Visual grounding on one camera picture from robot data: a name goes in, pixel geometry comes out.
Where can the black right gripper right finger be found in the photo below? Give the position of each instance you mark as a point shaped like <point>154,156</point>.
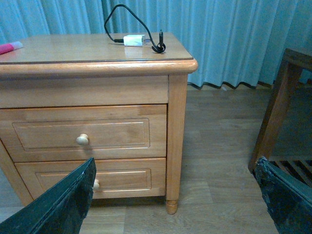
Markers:
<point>288,200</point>

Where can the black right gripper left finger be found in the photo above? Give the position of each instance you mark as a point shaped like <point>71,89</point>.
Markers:
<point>59,210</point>

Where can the wooden drawer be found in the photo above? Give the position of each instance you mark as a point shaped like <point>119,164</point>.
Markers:
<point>116,178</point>
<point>77,133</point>

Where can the pink marker with clear cap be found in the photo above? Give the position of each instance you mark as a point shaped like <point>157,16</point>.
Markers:
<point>8,47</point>

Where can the dark wooden side table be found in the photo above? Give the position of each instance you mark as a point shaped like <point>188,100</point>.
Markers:
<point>286,130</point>

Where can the wooden nightstand cabinet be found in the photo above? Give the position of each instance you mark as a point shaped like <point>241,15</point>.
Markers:
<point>83,70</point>

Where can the light blue curtain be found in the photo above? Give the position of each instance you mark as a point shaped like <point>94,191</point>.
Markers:
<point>233,41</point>

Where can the white charger adapter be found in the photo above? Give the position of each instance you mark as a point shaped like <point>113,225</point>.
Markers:
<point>135,40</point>

